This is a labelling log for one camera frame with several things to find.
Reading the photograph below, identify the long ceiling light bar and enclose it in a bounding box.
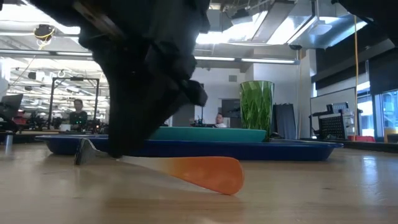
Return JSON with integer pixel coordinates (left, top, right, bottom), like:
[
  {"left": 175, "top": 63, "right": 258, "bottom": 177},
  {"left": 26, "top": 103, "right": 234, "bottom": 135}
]
[{"left": 0, "top": 49, "right": 301, "bottom": 65}]

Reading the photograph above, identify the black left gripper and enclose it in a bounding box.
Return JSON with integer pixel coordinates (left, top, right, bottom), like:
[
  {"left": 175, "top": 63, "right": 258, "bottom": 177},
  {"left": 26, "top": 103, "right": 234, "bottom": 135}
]
[{"left": 79, "top": 30, "right": 208, "bottom": 158}]

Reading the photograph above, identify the blue plastic tray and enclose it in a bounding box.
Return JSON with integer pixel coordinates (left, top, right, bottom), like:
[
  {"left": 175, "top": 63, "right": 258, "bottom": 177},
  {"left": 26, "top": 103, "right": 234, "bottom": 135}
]
[{"left": 34, "top": 134, "right": 345, "bottom": 162}]

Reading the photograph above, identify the fork with orange handle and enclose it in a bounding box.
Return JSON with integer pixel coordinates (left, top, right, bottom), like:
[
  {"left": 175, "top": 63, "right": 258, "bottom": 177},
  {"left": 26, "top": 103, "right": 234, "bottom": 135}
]
[{"left": 73, "top": 138, "right": 246, "bottom": 196}]

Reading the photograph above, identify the black robot rig frame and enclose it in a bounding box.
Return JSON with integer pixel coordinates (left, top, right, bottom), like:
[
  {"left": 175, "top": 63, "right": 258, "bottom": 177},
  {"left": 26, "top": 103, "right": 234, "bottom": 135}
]
[{"left": 48, "top": 77, "right": 100, "bottom": 129}]

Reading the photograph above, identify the ceiling cable reel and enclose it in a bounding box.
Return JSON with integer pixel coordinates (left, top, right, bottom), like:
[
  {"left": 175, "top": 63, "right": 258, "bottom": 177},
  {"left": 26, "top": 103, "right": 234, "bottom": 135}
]
[{"left": 33, "top": 24, "right": 56, "bottom": 41}]

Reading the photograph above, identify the red box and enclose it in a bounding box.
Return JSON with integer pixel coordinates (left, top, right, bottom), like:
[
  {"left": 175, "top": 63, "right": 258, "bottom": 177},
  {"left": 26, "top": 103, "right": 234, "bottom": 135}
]
[{"left": 347, "top": 134, "right": 376, "bottom": 143}]

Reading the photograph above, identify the person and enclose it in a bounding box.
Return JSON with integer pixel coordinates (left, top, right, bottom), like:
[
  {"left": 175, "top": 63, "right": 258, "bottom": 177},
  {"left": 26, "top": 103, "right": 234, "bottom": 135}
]
[
  {"left": 68, "top": 98, "right": 89, "bottom": 131},
  {"left": 214, "top": 112, "right": 228, "bottom": 128}
]

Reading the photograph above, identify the hanging yellow cable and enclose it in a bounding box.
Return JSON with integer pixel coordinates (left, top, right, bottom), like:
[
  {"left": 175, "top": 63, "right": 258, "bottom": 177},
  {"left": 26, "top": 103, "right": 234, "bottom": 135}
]
[{"left": 353, "top": 15, "right": 360, "bottom": 141}]

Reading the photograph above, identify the green patterned cup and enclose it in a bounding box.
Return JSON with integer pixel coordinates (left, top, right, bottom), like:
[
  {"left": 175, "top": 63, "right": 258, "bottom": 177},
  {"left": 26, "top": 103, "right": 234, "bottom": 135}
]
[{"left": 238, "top": 80, "right": 275, "bottom": 139}]

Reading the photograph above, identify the teal round plate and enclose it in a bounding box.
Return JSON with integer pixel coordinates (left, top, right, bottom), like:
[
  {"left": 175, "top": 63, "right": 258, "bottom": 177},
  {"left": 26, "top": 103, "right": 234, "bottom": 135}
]
[{"left": 149, "top": 126, "right": 268, "bottom": 143}]

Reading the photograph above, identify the dark computer monitor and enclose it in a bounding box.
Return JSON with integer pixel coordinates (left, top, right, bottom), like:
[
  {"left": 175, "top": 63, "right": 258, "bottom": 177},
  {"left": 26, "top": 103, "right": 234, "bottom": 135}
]
[{"left": 0, "top": 93, "right": 24, "bottom": 119}]

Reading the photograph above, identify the rectangular metal air duct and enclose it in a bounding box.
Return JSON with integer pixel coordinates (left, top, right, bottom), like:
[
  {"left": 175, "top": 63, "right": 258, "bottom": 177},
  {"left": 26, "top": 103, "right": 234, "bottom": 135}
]
[{"left": 223, "top": 0, "right": 368, "bottom": 50}]

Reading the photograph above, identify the silver metal post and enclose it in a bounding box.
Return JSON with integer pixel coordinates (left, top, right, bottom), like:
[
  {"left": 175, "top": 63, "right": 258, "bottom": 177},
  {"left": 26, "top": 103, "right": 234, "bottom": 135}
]
[{"left": 4, "top": 132, "right": 15, "bottom": 156}]

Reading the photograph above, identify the whiteboard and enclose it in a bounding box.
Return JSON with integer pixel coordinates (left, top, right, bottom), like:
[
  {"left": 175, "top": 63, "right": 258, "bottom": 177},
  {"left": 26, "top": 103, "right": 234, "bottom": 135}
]
[{"left": 310, "top": 86, "right": 357, "bottom": 139}]

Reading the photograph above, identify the grey door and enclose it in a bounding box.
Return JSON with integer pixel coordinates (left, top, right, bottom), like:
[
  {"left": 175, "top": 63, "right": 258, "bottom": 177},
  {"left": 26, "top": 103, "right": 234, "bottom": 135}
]
[{"left": 172, "top": 104, "right": 196, "bottom": 127}]

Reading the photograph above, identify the black perforated cart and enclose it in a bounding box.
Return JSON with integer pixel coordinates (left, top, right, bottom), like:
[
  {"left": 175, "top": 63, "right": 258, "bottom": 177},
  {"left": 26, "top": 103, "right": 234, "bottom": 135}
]
[{"left": 309, "top": 101, "right": 363, "bottom": 141}]

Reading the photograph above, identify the grey fabric panel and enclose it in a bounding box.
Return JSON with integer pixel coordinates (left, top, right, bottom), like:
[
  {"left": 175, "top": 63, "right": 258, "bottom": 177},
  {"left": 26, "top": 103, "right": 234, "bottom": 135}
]
[{"left": 272, "top": 103, "right": 297, "bottom": 140}]

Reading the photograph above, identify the black aluminium table frame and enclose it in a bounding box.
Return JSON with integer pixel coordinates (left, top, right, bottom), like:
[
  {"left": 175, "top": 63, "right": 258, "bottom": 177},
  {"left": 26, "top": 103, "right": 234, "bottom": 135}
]
[{"left": 338, "top": 139, "right": 398, "bottom": 154}]

